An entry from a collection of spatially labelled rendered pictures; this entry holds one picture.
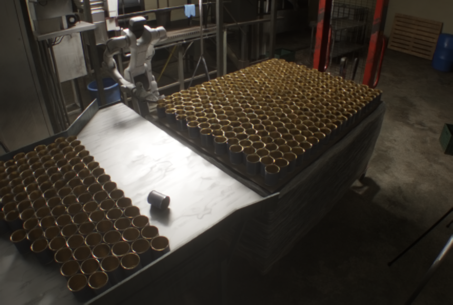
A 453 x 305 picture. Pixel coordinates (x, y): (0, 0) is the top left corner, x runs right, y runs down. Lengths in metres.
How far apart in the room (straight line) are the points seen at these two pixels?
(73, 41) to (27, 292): 3.01
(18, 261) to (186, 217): 0.73
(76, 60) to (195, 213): 2.88
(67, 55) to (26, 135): 1.03
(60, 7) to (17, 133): 1.41
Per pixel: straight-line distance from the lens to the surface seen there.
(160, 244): 1.20
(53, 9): 3.25
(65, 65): 3.82
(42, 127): 3.64
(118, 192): 1.42
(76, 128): 2.09
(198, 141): 1.76
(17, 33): 3.36
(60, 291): 1.23
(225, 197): 1.41
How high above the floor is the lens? 2.03
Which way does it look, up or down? 31 degrees down
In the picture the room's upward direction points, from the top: straight up
